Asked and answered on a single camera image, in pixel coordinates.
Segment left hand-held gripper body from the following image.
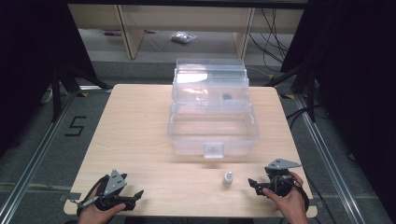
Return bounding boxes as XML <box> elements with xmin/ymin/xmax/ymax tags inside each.
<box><xmin>93</xmin><ymin>169</ymin><xmax>137</xmax><ymax>212</ymax></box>

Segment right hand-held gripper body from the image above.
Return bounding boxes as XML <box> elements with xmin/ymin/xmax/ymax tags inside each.
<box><xmin>263</xmin><ymin>158</ymin><xmax>303</xmax><ymax>198</ymax></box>

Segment small white dropper bottle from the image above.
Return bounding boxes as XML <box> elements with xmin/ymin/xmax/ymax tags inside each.
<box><xmin>221</xmin><ymin>171</ymin><xmax>234</xmax><ymax>188</ymax></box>

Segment clear plastic storage box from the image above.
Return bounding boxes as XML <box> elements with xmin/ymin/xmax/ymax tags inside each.
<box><xmin>166</xmin><ymin>58</ymin><xmax>262</xmax><ymax>160</ymax></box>

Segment person's right hand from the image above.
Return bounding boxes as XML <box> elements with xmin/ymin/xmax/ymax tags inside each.
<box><xmin>262</xmin><ymin>172</ymin><xmax>308</xmax><ymax>224</ymax></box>

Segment person's left hand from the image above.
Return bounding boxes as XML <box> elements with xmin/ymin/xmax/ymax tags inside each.
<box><xmin>77</xmin><ymin>184</ymin><xmax>127</xmax><ymax>224</ymax></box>

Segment black metal stand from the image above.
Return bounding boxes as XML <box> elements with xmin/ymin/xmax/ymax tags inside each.
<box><xmin>263</xmin><ymin>61</ymin><xmax>321</xmax><ymax>123</ymax></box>
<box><xmin>50</xmin><ymin>63</ymin><xmax>113</xmax><ymax>123</ymax></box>

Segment black curtain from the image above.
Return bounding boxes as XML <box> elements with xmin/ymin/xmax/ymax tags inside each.
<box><xmin>0</xmin><ymin>0</ymin><xmax>98</xmax><ymax>157</ymax></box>
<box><xmin>279</xmin><ymin>0</ymin><xmax>396</xmax><ymax>216</ymax></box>

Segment clear plastic bag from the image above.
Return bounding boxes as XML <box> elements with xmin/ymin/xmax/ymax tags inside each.
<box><xmin>170</xmin><ymin>31</ymin><xmax>198</xmax><ymax>45</ymax></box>

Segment light wooden shelf unit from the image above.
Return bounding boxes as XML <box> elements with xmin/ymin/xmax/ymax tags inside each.
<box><xmin>67</xmin><ymin>3</ymin><xmax>304</xmax><ymax>61</ymax></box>

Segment black wrist strap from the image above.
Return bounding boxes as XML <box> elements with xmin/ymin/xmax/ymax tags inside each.
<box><xmin>290</xmin><ymin>177</ymin><xmax>311</xmax><ymax>214</ymax></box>
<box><xmin>76</xmin><ymin>175</ymin><xmax>110</xmax><ymax>217</ymax></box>

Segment metal floor rail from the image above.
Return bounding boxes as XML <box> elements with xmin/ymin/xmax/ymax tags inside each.
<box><xmin>0</xmin><ymin>91</ymin><xmax>82</xmax><ymax>224</ymax></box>
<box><xmin>293</xmin><ymin>93</ymin><xmax>369</xmax><ymax>224</ymax></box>

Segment black floor cable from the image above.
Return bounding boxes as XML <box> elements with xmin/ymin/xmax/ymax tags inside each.
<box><xmin>285</xmin><ymin>105</ymin><xmax>325</xmax><ymax>130</ymax></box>

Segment black cables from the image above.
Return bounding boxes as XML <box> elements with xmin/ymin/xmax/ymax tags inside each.
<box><xmin>247</xmin><ymin>8</ymin><xmax>291</xmax><ymax>65</ymax></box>

